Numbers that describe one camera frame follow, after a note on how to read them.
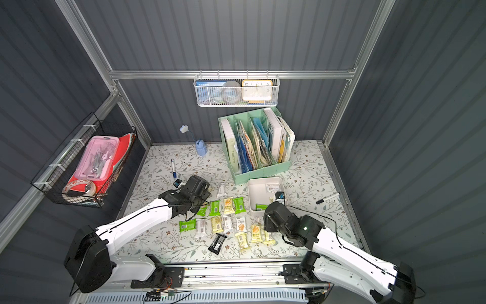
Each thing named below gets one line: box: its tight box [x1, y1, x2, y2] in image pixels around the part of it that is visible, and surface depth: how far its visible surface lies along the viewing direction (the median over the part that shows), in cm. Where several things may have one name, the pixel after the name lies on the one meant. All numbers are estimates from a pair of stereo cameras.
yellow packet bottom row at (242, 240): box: [234, 231, 250, 250], surface depth 83 cm
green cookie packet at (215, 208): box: [208, 200, 221, 216], surface depth 93 cm
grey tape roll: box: [220, 80, 242, 104], surface depth 89 cm
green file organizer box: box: [218, 107, 291, 185], surface depth 98 cm
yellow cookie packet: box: [223, 196, 235, 215], surface depth 93 cm
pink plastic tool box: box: [74, 136, 120, 181], surface depth 74 cm
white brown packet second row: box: [195, 219, 207, 239], surface depth 86 cm
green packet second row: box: [179, 218, 197, 233], surface depth 88 cm
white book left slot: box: [220, 117, 240, 173], surface depth 93 cm
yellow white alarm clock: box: [241, 79, 274, 104], surface depth 90 cm
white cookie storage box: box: [247, 177, 284, 214], surface depth 99 cm
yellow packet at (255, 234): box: [251, 224, 263, 243], surface depth 84 cm
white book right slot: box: [263, 107, 283, 164], surface depth 98 cm
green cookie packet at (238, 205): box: [232, 196, 247, 215], surface depth 93 cm
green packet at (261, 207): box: [255, 203, 269, 211], surface depth 93 cm
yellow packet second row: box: [210, 215, 224, 234], surface depth 88 cm
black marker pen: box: [315, 191, 342, 205], surface depth 98 cm
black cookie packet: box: [207, 233, 228, 256], surface depth 82 cm
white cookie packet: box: [235, 216, 247, 233], surface depth 88 cm
